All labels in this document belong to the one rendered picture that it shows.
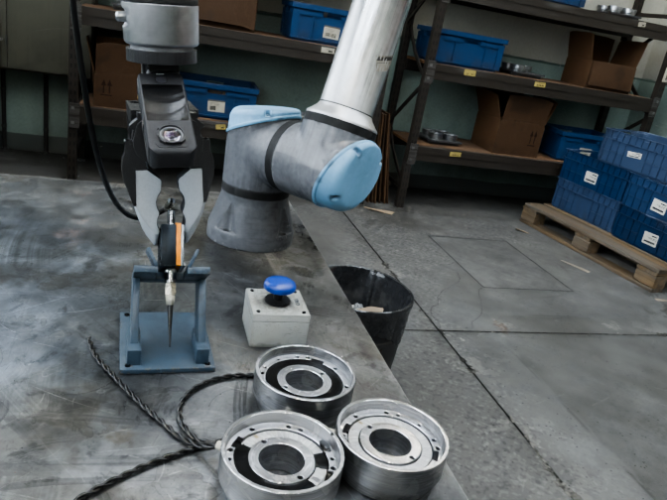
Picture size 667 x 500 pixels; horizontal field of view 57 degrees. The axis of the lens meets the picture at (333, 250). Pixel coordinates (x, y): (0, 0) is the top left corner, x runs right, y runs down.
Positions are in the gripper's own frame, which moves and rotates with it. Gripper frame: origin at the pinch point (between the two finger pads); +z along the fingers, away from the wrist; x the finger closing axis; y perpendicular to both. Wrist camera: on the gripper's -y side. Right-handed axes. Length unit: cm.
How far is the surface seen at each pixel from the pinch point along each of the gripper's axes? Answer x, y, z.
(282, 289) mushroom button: -12.4, -3.2, 6.8
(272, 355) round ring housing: -8.7, -11.7, 10.3
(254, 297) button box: -9.8, 0.0, 9.1
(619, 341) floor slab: -217, 111, 114
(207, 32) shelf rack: -66, 313, 0
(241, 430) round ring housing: -2.5, -22.9, 10.1
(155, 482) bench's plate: 5.3, -24.6, 12.3
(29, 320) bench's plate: 15.9, 4.0, 10.9
